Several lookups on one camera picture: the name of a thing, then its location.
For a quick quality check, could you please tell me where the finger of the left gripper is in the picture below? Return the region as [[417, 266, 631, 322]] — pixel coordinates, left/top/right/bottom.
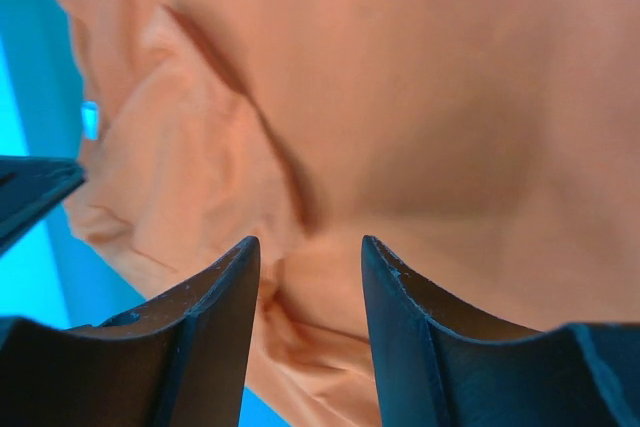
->
[[1, 155, 84, 252]]

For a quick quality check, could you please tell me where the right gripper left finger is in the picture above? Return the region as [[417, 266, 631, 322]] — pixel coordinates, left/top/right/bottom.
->
[[64, 235, 262, 427]]

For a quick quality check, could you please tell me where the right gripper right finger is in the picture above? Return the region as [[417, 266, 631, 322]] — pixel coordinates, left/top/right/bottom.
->
[[360, 234, 551, 427]]

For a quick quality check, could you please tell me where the orange t shirt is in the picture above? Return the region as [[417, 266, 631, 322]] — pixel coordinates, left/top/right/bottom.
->
[[57, 0, 639, 426]]

